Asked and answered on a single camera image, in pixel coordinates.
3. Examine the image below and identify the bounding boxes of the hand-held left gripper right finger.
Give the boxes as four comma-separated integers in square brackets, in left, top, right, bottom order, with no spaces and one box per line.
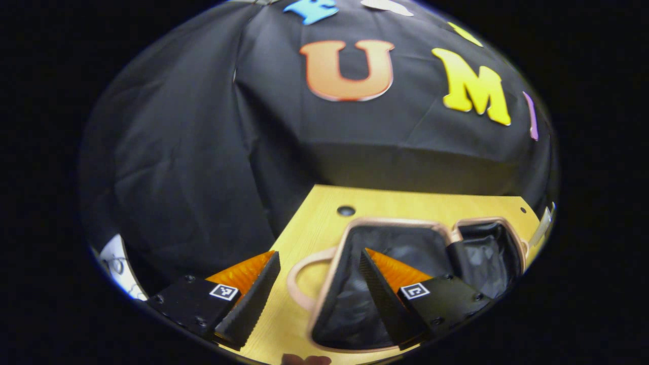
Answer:
[359,247,494,351]

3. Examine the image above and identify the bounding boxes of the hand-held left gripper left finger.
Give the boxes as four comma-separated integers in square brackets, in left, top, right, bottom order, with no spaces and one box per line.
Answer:
[146,250,281,351]

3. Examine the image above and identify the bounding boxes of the black backdrop cloth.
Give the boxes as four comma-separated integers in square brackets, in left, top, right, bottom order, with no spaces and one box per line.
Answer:
[79,0,558,300]

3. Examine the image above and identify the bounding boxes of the pink suitcase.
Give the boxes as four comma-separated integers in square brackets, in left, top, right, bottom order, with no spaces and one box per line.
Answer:
[286,217,530,354]

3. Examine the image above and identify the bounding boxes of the white object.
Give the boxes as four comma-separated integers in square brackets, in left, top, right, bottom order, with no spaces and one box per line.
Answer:
[95,233,149,301]

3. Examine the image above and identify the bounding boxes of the white squeeze tube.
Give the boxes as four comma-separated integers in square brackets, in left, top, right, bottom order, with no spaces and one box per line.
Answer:
[531,202,557,249]

